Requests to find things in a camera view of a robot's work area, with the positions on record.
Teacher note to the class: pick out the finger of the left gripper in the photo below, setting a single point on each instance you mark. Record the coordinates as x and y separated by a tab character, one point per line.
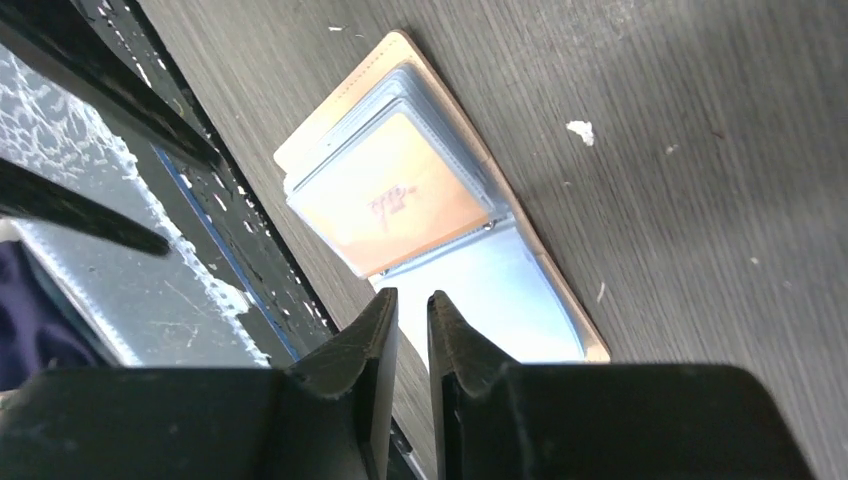
56	40
26	195

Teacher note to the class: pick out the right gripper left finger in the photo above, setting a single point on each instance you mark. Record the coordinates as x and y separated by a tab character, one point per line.
325	417

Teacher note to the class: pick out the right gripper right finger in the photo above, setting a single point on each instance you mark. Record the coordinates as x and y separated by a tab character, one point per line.
496	418

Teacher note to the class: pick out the beige card holder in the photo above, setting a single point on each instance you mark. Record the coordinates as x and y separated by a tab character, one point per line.
499	275

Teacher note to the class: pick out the person in dark clothing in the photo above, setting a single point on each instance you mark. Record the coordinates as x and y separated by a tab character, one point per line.
39	328

